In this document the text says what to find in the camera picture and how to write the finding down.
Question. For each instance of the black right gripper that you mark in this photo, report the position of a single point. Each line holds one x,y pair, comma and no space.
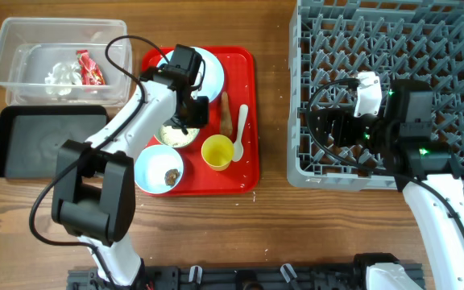
344,118

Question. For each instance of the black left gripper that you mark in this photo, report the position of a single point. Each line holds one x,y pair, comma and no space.
202,116

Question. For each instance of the pile of white rice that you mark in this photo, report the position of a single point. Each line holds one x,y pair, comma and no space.
175,137

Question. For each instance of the green bowl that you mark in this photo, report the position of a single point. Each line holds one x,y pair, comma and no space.
177,139

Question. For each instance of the yellow plastic cup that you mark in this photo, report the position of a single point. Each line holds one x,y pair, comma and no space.
217,151

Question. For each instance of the brown food scrap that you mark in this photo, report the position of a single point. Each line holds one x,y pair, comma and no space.
171,177

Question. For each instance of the light blue small bowl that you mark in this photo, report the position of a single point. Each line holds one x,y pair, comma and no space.
151,166

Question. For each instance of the red snack wrapper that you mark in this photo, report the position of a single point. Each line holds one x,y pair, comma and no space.
91,74

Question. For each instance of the white tissue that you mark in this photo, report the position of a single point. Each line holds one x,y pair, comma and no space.
62,76

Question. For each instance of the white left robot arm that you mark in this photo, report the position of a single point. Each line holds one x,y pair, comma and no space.
94,186

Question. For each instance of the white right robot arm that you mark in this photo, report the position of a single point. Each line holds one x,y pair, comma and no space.
426,171

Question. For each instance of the grey dishwasher rack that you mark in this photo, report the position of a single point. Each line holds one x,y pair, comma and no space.
332,40

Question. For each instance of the clear plastic waste bin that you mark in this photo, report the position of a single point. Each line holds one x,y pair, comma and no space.
30,47

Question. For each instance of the light blue plate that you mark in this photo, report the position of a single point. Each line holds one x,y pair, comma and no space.
212,75

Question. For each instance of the red serving tray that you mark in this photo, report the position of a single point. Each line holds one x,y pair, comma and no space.
242,176

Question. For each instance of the white plastic spoon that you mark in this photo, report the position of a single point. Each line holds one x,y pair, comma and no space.
238,147

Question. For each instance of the black plastic tray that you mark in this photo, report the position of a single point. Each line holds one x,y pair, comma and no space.
31,136

